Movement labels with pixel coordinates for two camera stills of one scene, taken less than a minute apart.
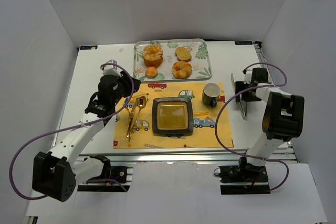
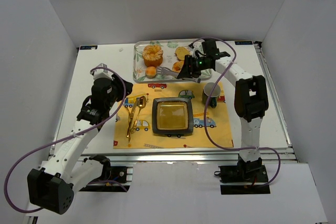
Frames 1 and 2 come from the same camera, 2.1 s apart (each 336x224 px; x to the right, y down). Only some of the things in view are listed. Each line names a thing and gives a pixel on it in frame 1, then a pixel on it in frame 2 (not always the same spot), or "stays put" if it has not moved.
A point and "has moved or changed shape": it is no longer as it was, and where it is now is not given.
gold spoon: x=141 y=104 stays put
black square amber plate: x=172 y=115 stays put
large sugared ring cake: x=153 y=55 stays put
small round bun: x=151 y=72 stays put
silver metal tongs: x=245 y=116 has moved or changed shape
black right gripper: x=242 y=94 → x=189 y=66
